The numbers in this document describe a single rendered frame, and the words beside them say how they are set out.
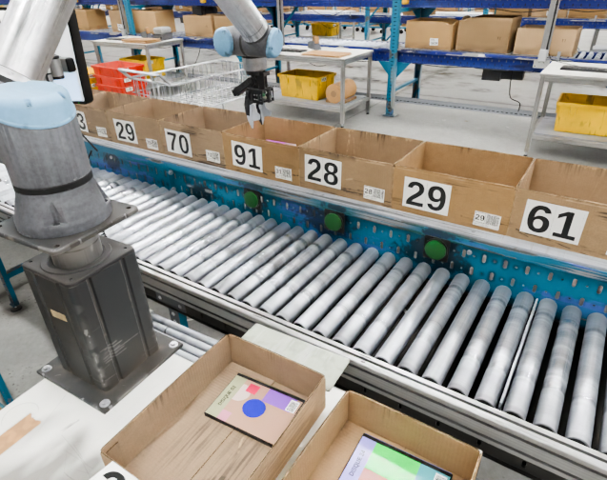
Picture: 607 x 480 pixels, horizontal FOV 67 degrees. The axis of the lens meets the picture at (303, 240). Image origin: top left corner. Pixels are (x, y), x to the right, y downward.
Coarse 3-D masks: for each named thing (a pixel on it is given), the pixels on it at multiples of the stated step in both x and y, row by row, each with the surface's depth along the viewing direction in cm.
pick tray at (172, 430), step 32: (224, 352) 114; (256, 352) 111; (192, 384) 106; (224, 384) 111; (288, 384) 110; (320, 384) 99; (160, 416) 99; (192, 416) 103; (128, 448) 93; (160, 448) 97; (192, 448) 96; (224, 448) 96; (256, 448) 96; (288, 448) 92
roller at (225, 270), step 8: (280, 224) 184; (288, 224) 185; (272, 232) 178; (280, 232) 180; (256, 240) 174; (264, 240) 174; (272, 240) 176; (248, 248) 168; (256, 248) 170; (264, 248) 173; (240, 256) 164; (248, 256) 166; (224, 264) 159; (232, 264) 160; (240, 264) 163; (216, 272) 155; (224, 272) 157; (232, 272) 160; (200, 280) 151; (208, 280) 152; (216, 280) 154; (208, 288) 151
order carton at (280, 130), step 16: (240, 128) 202; (256, 128) 211; (272, 128) 213; (288, 128) 208; (304, 128) 203; (320, 128) 199; (224, 144) 195; (256, 144) 184; (272, 144) 180; (272, 160) 184; (288, 160) 179; (272, 176) 188
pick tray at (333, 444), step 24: (336, 408) 94; (360, 408) 98; (384, 408) 94; (336, 432) 98; (360, 432) 99; (384, 432) 97; (408, 432) 93; (432, 432) 89; (312, 456) 89; (336, 456) 94; (432, 456) 92; (456, 456) 88; (480, 456) 83
